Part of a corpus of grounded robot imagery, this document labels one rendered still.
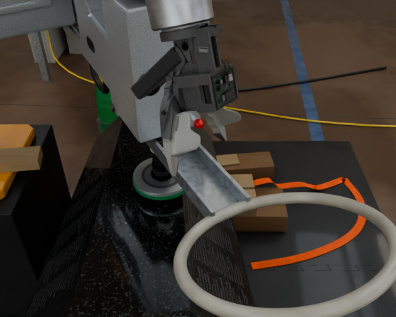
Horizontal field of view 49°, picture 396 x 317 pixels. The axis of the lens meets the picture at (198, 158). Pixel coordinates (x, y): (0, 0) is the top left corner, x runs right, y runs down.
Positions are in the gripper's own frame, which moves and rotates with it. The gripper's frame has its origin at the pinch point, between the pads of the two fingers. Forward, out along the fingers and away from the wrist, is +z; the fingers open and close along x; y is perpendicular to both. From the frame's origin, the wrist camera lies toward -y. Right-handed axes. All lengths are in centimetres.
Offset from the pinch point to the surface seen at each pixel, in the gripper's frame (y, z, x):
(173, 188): -55, 36, 55
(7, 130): -148, 15, 57
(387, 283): 23.9, 29.3, 15.7
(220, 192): -25, 28, 41
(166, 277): -42, 52, 29
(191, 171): -37, 23, 44
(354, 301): 20.1, 28.9, 8.7
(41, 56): -289, -7, 192
